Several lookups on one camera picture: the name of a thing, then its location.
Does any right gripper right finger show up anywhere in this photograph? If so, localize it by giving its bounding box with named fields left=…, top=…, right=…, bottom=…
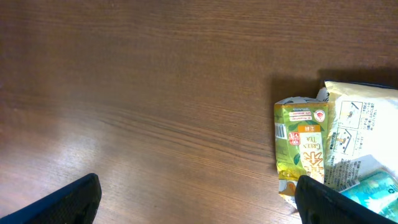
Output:
left=295, top=175, right=394, bottom=224

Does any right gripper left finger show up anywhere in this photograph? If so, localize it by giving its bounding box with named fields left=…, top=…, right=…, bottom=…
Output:
left=1, top=173, right=102, bottom=224

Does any teal tissue pack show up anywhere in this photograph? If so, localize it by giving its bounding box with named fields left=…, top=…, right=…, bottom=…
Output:
left=340, top=169, right=397, bottom=223

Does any green tea carton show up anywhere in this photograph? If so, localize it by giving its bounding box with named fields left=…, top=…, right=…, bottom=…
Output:
left=274, top=87, right=328, bottom=207

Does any yellow snack bag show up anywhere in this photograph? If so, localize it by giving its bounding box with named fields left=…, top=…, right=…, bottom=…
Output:
left=324, top=81, right=397, bottom=191

